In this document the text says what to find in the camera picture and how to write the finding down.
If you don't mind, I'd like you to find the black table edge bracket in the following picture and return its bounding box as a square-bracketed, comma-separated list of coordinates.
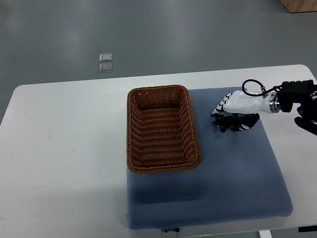
[298, 226, 317, 233]

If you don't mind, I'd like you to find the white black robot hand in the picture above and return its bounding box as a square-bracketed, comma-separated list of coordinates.
[211, 90, 280, 131]

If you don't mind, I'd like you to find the blue padded cushion mat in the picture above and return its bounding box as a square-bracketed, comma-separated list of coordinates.
[127, 87, 293, 230]

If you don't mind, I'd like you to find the brown wicker basket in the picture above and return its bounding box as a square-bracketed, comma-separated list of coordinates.
[126, 85, 201, 174]

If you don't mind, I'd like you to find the metal floor plate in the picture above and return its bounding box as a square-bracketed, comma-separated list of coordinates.
[100, 53, 112, 62]
[100, 62, 113, 73]

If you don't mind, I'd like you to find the wooden box corner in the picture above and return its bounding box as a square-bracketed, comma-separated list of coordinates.
[280, 0, 317, 13]

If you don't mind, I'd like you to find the dark toy crocodile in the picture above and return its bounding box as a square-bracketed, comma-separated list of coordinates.
[211, 114, 244, 132]

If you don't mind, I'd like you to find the upper metal floor plate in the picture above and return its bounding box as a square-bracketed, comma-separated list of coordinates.
[100, 53, 112, 62]

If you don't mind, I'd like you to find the lower metal floor plate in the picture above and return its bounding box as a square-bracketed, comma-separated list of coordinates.
[100, 62, 113, 73]

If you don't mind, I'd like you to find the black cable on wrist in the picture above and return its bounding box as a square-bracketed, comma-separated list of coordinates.
[242, 79, 283, 96]

